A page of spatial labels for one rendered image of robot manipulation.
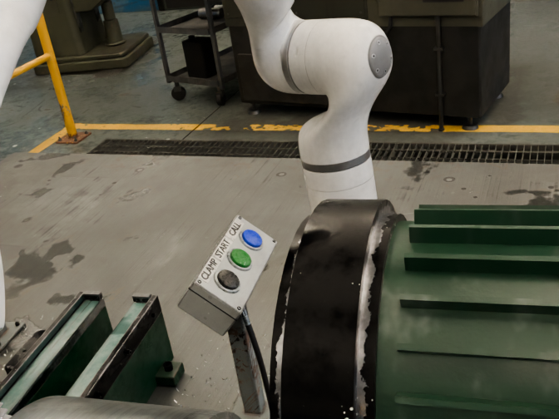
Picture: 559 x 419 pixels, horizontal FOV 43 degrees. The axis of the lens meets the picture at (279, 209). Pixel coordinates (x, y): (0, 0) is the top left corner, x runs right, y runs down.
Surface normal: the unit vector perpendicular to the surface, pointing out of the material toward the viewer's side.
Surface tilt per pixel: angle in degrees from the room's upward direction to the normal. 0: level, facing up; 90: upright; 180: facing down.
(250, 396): 90
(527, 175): 0
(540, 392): 58
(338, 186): 88
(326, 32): 37
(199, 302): 90
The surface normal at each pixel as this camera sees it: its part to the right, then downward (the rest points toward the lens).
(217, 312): -0.26, 0.48
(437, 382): -0.29, -0.05
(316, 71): -0.61, 0.53
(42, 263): -0.14, -0.88
